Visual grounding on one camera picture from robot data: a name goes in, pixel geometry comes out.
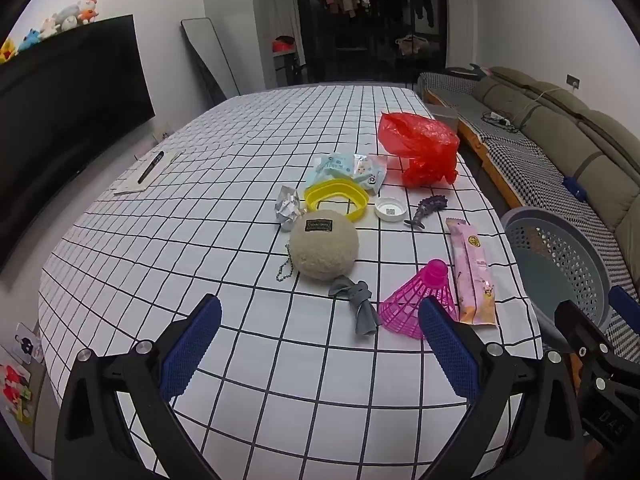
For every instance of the red item on side table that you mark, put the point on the red item on side table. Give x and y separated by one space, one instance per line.
283 45

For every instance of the pink snack packet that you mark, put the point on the pink snack packet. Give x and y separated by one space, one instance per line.
472 270

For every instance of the white black checked tablecloth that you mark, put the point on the white black checked tablecloth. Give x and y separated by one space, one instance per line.
225 160

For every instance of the grey plastic stool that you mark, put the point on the grey plastic stool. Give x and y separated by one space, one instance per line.
445 117

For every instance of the red plastic bag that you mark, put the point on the red plastic bag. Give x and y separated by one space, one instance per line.
420 145

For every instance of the white paper ball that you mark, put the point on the white paper ball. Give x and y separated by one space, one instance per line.
289 207

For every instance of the white bottle cap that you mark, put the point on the white bottle cap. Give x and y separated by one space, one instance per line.
390 208

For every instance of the wall outlet plate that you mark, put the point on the wall outlet plate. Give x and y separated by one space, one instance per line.
573 82

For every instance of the leaning floor mirror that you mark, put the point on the leaning floor mirror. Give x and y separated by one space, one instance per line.
210 60

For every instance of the teal soft item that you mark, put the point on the teal soft item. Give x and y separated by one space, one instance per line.
481 71

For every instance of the colourful toy packet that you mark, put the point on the colourful toy packet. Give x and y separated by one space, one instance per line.
15 390

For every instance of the orange white plush toy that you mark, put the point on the orange white plush toy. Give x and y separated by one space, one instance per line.
88 10

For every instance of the black pen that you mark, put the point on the black pen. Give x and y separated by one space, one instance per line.
150 167

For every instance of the grey perforated plastic basket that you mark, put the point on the grey perforated plastic basket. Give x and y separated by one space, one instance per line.
550 240

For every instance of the pink plastic shuttlecock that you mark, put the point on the pink plastic shuttlecock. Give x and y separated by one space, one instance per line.
435 275

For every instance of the clear character card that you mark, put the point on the clear character card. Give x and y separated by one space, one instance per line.
29 342

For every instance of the purple spiky plastic toy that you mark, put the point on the purple spiky plastic toy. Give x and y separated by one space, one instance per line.
425 207

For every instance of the clothes hanger with garment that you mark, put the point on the clothes hanger with garment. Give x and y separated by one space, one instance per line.
412 45

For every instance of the small blue object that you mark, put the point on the small blue object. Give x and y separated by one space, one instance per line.
575 188

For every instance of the white wall socket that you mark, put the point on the white wall socket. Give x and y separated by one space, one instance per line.
160 135

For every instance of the white pink plush toy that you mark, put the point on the white pink plush toy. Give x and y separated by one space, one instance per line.
49 27

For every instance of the olive green sofa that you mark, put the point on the olive green sofa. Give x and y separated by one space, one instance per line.
575 125

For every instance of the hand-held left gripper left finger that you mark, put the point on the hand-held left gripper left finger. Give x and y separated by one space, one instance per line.
192 350

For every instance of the yellow plush toy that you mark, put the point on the yellow plush toy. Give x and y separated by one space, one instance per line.
7 51

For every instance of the white power strip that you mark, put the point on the white power strip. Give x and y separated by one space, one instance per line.
497 119

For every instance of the black television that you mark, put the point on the black television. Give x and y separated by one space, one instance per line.
65 110

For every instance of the small side table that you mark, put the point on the small side table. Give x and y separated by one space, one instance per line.
287 67

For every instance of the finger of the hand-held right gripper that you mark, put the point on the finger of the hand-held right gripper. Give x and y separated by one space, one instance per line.
580 327
625 305

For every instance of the light blue wipes packet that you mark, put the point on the light blue wipes packet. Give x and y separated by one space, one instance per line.
350 167

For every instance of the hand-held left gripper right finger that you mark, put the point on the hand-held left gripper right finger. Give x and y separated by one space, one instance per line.
447 350

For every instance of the grey plush toy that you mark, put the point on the grey plush toy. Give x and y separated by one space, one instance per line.
67 16

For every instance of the grey knotted cloth strip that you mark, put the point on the grey knotted cloth strip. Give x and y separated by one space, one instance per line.
362 310

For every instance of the blue plush toy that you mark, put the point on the blue plush toy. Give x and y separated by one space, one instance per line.
29 40

